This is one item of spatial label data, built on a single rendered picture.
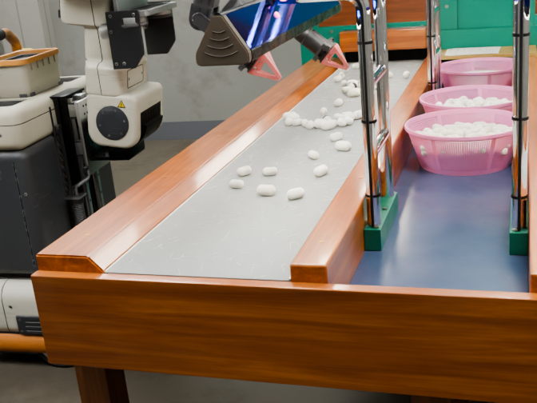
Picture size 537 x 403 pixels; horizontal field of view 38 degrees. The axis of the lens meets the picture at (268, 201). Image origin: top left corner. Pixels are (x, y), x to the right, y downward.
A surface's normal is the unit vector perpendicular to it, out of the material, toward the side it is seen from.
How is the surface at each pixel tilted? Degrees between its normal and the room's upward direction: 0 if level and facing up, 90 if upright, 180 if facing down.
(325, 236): 0
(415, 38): 90
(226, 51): 90
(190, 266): 0
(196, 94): 90
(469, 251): 0
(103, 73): 90
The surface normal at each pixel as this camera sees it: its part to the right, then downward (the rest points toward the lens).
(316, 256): -0.09, -0.94
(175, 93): -0.24, 0.33
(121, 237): 0.61, -0.66
